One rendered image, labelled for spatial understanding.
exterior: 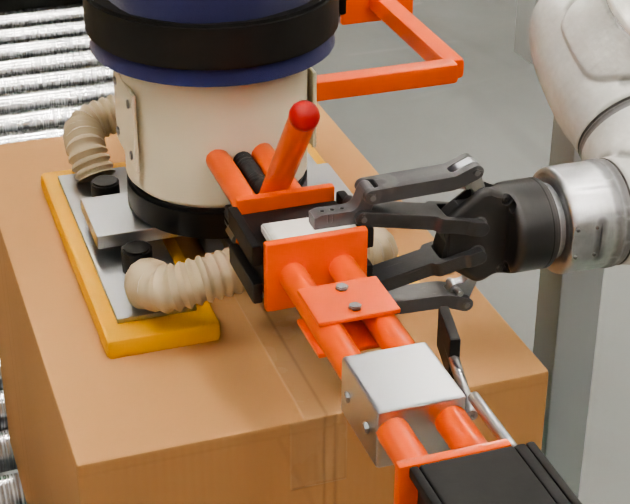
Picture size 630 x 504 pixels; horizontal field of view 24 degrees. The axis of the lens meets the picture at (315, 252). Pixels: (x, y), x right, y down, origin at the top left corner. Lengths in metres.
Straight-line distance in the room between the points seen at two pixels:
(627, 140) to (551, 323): 0.69
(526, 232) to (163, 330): 0.32
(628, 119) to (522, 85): 3.03
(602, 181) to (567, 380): 0.77
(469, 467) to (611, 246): 0.36
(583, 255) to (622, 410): 1.70
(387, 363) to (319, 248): 0.16
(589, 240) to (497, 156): 2.65
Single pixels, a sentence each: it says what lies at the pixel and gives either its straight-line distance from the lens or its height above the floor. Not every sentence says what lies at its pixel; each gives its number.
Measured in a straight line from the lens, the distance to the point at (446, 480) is 0.86.
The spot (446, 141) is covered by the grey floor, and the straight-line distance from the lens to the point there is 3.89.
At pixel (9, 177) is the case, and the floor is 0.95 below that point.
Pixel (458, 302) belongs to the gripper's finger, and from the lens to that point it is 1.19.
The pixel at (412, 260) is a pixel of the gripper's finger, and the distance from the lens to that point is 1.16.
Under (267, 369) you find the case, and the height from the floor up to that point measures 0.95.
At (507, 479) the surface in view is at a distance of 0.87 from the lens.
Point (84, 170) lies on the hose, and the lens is 1.47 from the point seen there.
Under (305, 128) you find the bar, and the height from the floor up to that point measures 1.19.
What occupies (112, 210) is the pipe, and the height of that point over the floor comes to 1.00.
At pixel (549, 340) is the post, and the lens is 1.90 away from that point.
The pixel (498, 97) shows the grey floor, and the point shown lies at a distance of 4.17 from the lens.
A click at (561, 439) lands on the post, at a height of 0.47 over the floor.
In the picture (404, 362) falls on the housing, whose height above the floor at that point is 1.09.
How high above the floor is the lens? 1.63
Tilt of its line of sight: 29 degrees down
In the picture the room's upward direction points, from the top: straight up
